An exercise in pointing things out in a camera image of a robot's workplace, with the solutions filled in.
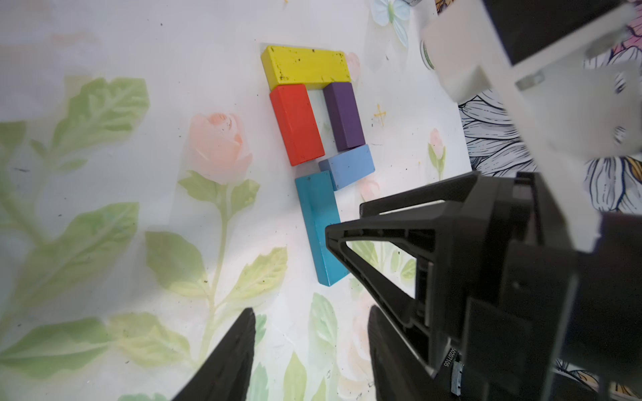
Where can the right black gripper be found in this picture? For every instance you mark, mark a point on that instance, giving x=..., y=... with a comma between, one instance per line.
x=541, y=301

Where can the red block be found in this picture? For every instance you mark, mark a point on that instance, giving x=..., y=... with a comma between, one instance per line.
x=297, y=124

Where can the purple block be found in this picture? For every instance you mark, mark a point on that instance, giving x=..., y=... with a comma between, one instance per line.
x=344, y=115

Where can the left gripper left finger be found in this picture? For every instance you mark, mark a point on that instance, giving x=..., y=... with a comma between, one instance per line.
x=226, y=374

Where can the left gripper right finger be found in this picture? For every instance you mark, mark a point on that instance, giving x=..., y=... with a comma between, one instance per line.
x=398, y=374

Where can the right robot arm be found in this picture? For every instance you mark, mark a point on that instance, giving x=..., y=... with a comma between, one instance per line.
x=531, y=54

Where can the teal block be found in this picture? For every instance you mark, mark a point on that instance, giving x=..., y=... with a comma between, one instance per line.
x=319, y=209

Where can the yellow-green block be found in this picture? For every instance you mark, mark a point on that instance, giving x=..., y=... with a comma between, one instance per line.
x=313, y=68

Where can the light blue block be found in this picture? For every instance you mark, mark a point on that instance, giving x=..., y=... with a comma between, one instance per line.
x=348, y=167

